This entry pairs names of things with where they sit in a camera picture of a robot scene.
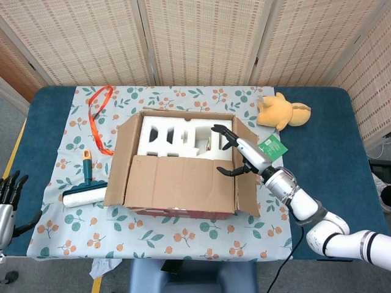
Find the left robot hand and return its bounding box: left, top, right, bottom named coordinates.
left=0, top=170, right=43, bottom=250

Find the teal lint roller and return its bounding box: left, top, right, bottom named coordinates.
left=62, top=149, right=108, bottom=209

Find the orange ribbon strap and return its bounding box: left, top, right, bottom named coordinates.
left=87, top=85, right=114, bottom=156

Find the yellow plush toy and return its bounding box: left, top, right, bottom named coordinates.
left=255, top=93, right=312, bottom=132

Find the crumpled white paper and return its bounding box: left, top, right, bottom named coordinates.
left=89, top=259, right=120, bottom=280

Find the white foam packing insert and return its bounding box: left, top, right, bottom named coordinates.
left=136, top=115, right=233, bottom=161

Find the black cable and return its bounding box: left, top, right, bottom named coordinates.
left=268, top=224, right=307, bottom=293

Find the green paper card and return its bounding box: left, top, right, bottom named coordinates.
left=257, top=133, right=289, bottom=161

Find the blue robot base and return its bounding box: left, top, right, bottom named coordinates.
left=128, top=259, right=260, bottom=293

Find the woven bamboo folding screen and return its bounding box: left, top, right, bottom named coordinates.
left=0, top=0, right=391, bottom=150

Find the dark equipment beside table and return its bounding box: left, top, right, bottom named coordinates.
left=370, top=158, right=391, bottom=212

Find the red cardboard shipping box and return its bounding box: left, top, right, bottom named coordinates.
left=103, top=110, right=261, bottom=220

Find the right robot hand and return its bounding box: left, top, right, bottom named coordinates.
left=211, top=124, right=273, bottom=178

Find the fruit and leaf print tablecloth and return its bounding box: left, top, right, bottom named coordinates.
left=26, top=85, right=294, bottom=261

